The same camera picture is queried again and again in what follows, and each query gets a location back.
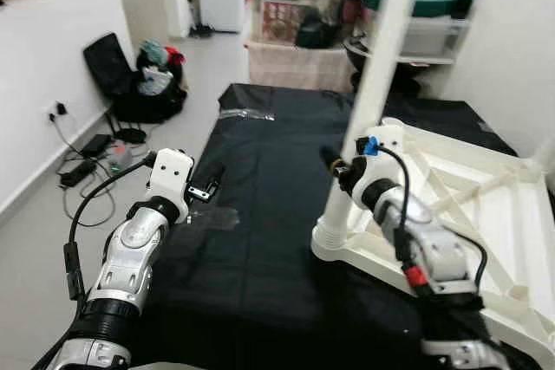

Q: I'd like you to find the white plastic table leg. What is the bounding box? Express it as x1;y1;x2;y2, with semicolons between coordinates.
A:
310;0;421;254
525;132;555;176

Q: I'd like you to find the crumpled clear plastic bag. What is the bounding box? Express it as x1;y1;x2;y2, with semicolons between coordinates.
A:
186;205;239;232

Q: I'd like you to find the white plastic table top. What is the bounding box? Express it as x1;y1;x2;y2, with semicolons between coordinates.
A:
310;117;555;370

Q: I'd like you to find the black wok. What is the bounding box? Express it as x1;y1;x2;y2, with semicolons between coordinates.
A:
345;36;421;94

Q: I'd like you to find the wall socket with black plugs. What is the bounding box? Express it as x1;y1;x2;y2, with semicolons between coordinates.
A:
46;103;70;124

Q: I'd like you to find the teal plush toy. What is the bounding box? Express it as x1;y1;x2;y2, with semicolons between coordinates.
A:
139;39;168;66

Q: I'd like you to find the black cloth cover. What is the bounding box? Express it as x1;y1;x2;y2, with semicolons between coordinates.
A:
130;82;555;370

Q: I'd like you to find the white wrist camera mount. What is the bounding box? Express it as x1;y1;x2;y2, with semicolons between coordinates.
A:
146;149;194;219
347;125;408;206

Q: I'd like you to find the grey charger with red label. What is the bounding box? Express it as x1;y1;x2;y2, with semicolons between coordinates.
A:
108;146;135;172

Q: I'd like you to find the beige cloth covered table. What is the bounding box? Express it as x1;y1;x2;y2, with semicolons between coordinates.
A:
247;41;356;92

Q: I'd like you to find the black mop head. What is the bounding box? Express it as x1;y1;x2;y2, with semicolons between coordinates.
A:
189;23;215;39

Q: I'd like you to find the black power adapter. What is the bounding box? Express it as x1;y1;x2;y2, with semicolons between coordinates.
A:
81;133;112;157

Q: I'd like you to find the flat black router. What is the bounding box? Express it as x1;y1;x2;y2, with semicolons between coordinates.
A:
113;127;148;144

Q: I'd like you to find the black power strip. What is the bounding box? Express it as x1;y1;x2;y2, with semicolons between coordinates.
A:
58;160;96;187

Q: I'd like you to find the open black suitcase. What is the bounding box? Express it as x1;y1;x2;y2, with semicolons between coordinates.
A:
82;32;187;124

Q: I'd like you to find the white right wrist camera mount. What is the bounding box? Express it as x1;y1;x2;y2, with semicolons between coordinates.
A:
347;125;408;206

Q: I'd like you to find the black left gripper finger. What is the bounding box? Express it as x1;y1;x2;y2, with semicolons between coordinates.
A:
198;164;226;202

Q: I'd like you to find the flat clear plastic strip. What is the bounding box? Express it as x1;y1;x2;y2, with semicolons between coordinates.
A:
219;108;277;121

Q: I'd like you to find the white plastic bag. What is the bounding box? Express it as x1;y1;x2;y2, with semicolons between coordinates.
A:
139;67;174;96

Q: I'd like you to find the red cloth item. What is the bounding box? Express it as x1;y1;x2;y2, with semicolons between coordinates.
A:
165;45;186;65

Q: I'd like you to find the white shelf board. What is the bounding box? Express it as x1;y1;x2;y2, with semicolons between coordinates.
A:
395;54;456;66

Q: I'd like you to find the green pot lid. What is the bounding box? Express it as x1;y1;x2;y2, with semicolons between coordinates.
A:
364;0;476;17

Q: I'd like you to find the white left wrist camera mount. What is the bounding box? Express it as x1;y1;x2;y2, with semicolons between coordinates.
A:
146;149;194;219

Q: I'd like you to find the red cable tag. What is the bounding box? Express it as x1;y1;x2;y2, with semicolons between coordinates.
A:
405;266;430;290

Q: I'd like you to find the grey floor cable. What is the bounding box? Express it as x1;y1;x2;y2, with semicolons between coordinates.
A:
52;114;118;228

